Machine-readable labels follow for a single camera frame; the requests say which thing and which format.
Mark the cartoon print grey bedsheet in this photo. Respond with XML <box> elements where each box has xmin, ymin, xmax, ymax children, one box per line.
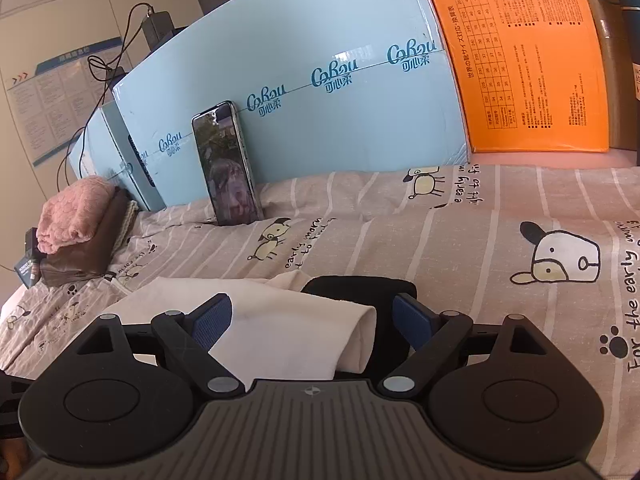
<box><xmin>1</xmin><ymin>165</ymin><xmax>639</xmax><ymax>479</ymax></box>

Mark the black power adapter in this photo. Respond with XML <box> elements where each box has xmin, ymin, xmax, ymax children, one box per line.
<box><xmin>142</xmin><ymin>11</ymin><xmax>175</xmax><ymax>52</ymax></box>

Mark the large light blue box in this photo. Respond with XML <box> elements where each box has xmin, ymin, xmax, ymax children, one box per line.
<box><xmin>115</xmin><ymin>0</ymin><xmax>468</xmax><ymax>206</ymax></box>

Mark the orange cardboard box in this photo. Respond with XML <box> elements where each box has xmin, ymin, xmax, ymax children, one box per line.
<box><xmin>432</xmin><ymin>0</ymin><xmax>610</xmax><ymax>153</ymax></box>

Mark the pink knitted sweater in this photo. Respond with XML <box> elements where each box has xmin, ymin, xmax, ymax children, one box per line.
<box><xmin>36</xmin><ymin>176</ymin><xmax>115</xmax><ymax>255</ymax></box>

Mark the dark blue vacuum bottle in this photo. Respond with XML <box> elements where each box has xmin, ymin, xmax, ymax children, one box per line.
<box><xmin>598</xmin><ymin>0</ymin><xmax>640</xmax><ymax>106</ymax></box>

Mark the brown cardboard box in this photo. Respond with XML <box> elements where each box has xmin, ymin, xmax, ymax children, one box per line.
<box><xmin>588</xmin><ymin>0</ymin><xmax>638</xmax><ymax>151</ymax></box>

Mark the white shirt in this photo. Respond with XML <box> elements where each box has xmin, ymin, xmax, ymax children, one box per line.
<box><xmin>98</xmin><ymin>268</ymin><xmax>419</xmax><ymax>391</ymax></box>

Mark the black cable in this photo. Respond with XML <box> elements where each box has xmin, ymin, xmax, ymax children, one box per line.
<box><xmin>54</xmin><ymin>1</ymin><xmax>156</xmax><ymax>194</ymax></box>

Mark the brown folded garment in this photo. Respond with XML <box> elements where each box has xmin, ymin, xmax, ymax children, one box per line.
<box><xmin>40</xmin><ymin>188</ymin><xmax>139</xmax><ymax>287</ymax></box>

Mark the wall notice board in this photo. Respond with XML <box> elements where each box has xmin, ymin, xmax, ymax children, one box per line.
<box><xmin>6</xmin><ymin>37</ymin><xmax>122</xmax><ymax>166</ymax></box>

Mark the black smartphone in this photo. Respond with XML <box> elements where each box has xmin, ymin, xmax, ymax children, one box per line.
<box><xmin>191</xmin><ymin>101</ymin><xmax>262</xmax><ymax>226</ymax></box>

